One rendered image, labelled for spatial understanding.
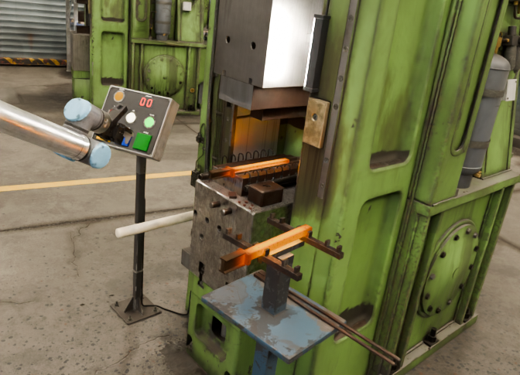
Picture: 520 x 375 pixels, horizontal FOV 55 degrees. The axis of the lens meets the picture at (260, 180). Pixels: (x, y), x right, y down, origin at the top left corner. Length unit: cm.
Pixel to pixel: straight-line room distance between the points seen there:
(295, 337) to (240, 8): 117
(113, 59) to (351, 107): 520
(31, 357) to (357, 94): 188
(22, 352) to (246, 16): 182
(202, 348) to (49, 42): 787
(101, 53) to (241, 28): 483
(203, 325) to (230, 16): 139
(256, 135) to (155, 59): 444
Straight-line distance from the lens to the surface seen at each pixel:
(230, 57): 199
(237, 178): 202
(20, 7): 961
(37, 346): 273
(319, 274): 201
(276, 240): 157
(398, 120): 204
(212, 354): 241
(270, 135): 240
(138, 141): 230
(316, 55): 181
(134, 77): 669
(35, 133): 166
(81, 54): 688
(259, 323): 167
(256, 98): 192
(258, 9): 188
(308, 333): 167
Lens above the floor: 170
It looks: 21 degrees down
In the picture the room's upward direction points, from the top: 7 degrees clockwise
